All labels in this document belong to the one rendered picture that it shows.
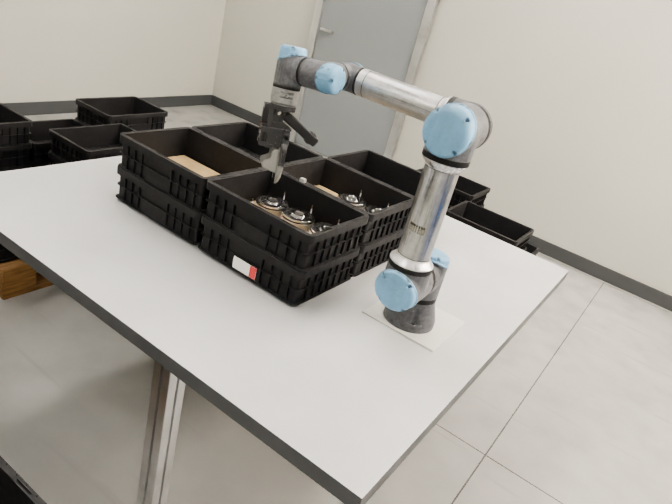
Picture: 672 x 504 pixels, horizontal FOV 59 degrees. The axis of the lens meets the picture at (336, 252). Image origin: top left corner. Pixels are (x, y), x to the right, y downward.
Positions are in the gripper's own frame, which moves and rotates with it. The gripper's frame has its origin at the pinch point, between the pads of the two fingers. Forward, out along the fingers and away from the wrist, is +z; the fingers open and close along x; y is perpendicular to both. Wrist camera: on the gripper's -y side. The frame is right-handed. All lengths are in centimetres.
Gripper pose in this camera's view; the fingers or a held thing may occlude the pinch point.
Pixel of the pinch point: (277, 176)
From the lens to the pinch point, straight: 169.4
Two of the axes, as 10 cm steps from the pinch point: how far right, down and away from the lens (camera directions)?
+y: -9.6, -1.4, -2.5
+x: 1.9, 3.6, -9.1
